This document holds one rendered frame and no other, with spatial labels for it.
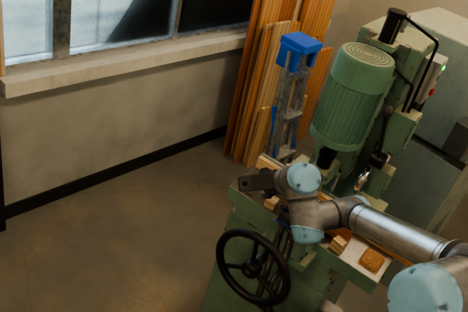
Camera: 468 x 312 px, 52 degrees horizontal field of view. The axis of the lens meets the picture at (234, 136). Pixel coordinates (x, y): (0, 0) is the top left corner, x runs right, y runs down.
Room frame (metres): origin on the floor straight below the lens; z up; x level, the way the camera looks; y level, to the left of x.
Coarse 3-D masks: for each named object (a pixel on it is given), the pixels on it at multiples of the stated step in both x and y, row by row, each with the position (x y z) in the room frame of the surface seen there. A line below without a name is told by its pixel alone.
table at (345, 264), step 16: (240, 192) 1.35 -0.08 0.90; (256, 192) 1.37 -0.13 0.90; (256, 208) 1.31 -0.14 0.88; (352, 240) 1.25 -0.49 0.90; (320, 256) 1.18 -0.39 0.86; (336, 256) 1.16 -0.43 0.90; (352, 256) 1.18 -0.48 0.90; (384, 256) 1.22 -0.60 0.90; (352, 272) 1.13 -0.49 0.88; (368, 272) 1.12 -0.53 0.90; (384, 272) 1.18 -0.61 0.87; (368, 288) 1.09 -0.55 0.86
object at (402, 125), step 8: (400, 104) 1.56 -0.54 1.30; (400, 112) 1.50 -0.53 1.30; (416, 112) 1.53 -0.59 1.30; (392, 120) 1.49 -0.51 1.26; (400, 120) 1.48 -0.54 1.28; (408, 120) 1.47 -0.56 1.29; (416, 120) 1.48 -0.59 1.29; (392, 128) 1.49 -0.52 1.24; (400, 128) 1.47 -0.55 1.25; (408, 128) 1.46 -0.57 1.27; (384, 136) 1.49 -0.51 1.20; (392, 136) 1.48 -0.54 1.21; (400, 136) 1.47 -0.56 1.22; (408, 136) 1.46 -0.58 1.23; (384, 144) 1.49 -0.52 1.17; (392, 144) 1.47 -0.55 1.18; (400, 144) 1.46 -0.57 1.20; (392, 152) 1.47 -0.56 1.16; (400, 152) 1.46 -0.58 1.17
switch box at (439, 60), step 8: (440, 56) 1.63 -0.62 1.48; (424, 64) 1.58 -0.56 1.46; (432, 64) 1.57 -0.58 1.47; (440, 64) 1.56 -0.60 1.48; (432, 72) 1.56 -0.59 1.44; (440, 72) 1.61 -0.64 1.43; (416, 80) 1.58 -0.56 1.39; (424, 80) 1.57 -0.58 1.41; (432, 80) 1.56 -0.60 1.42; (424, 88) 1.56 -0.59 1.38; (416, 96) 1.57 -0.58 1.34; (424, 96) 1.56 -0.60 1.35
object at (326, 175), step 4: (316, 160) 1.42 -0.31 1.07; (336, 160) 1.46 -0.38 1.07; (332, 164) 1.42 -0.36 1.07; (336, 164) 1.43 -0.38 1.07; (332, 168) 1.40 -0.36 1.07; (336, 168) 1.43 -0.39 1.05; (320, 172) 1.36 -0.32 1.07; (324, 172) 1.36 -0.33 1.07; (328, 172) 1.37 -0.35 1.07; (332, 172) 1.40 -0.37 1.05; (324, 176) 1.34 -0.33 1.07; (328, 176) 1.37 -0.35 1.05; (332, 176) 1.43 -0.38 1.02; (324, 180) 1.35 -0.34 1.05; (328, 180) 1.40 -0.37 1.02; (320, 184) 1.34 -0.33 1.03; (324, 184) 1.36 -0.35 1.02; (320, 188) 1.34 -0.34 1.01
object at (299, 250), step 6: (276, 216) 1.21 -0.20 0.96; (276, 222) 1.17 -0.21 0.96; (270, 228) 1.17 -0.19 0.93; (270, 234) 1.17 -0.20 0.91; (270, 240) 1.17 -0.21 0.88; (282, 240) 1.15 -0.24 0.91; (282, 246) 1.15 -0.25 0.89; (294, 246) 1.13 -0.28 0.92; (300, 246) 1.12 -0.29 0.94; (306, 246) 1.11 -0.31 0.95; (312, 246) 1.17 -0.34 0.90; (294, 252) 1.13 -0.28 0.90; (300, 252) 1.12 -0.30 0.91; (306, 252) 1.14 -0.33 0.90; (294, 258) 1.12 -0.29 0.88; (300, 258) 1.11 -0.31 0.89
